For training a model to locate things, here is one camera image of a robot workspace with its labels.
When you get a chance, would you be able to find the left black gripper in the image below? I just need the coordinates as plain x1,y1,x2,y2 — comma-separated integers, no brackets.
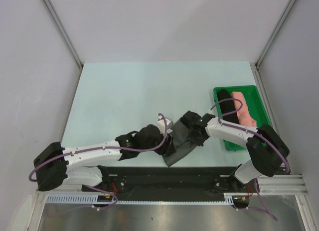
140,129,176,157

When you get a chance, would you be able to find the grey t shirt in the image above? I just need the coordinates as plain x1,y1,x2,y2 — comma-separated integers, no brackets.
164,119,197,167

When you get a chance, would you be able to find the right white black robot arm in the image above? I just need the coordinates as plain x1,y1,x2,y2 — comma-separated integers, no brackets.
180,111,290,192

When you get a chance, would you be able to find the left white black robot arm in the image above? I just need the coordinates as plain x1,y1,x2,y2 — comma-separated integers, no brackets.
29,120,176,192

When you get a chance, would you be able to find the black rolled t shirt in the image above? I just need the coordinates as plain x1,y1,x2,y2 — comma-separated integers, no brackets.
217,89,239,124

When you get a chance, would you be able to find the pink rolled t shirt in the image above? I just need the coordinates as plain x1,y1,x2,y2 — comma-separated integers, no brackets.
231,92,257,127

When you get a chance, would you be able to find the green plastic tray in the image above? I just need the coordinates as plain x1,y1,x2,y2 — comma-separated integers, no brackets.
213,85,272,151

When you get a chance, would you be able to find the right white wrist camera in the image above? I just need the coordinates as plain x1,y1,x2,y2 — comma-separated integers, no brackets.
201,113,216,123

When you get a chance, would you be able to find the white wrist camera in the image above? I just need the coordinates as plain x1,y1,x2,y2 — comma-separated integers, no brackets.
201,113,216,123
155,115,173,134

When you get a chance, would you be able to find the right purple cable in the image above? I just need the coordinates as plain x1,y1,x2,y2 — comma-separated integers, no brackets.
209,98,291,174

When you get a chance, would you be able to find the purple cable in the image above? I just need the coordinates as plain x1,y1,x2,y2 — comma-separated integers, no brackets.
209,98,291,174
29,113,168,183

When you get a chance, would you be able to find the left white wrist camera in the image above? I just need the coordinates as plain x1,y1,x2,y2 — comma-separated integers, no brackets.
155,115,173,134

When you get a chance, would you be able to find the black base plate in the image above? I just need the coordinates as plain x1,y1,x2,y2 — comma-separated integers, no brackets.
96,167,256,202

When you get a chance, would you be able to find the aluminium frame rail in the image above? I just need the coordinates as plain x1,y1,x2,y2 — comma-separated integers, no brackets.
258,175,308,196

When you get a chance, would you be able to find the white slotted cable duct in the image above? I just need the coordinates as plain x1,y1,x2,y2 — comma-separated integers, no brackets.
46,194,115,205

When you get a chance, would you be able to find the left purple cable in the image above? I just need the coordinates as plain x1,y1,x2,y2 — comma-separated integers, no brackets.
29,113,168,183

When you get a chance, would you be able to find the right aluminium corner post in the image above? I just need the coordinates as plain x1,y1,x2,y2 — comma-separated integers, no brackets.
255,0,298,68

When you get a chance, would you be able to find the aluminium corner post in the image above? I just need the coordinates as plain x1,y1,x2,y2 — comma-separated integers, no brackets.
255,0,298,68
40,0,84,70

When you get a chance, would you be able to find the left aluminium corner post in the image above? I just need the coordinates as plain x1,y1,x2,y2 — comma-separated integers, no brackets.
40,0,84,70

